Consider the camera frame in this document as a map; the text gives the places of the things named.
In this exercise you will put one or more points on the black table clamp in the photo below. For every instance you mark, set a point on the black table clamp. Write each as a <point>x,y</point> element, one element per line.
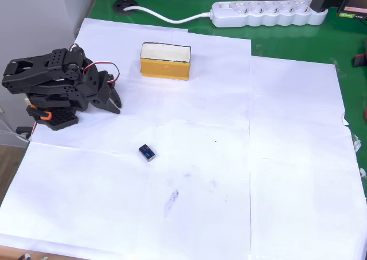
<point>23,131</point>

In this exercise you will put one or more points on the yellow rectangular box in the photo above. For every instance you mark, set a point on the yellow rectangular box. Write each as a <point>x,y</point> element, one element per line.
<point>164,69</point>

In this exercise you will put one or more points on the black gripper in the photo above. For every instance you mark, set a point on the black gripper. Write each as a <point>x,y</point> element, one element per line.
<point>101,102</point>

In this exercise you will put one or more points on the orange clamp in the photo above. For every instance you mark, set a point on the orange clamp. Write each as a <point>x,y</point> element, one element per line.
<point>44,116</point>

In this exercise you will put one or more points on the black laptop with green sticker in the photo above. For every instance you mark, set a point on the black laptop with green sticker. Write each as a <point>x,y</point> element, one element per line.
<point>355,2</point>

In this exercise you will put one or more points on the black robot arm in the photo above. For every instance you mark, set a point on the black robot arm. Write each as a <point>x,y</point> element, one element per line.
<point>43,71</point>

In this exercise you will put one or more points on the white paper sheet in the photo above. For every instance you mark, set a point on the white paper sheet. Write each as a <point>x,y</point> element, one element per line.
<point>71,200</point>
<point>301,157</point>
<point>129,114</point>
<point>200,214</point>
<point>218,94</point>

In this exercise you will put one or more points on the small dark blue block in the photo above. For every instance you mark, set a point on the small dark blue block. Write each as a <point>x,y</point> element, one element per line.
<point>146,153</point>

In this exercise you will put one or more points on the red black small tool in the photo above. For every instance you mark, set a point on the red black small tool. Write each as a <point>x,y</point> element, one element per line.
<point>359,60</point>

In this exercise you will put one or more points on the white power strip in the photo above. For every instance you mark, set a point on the white power strip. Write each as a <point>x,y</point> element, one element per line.
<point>269,18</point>

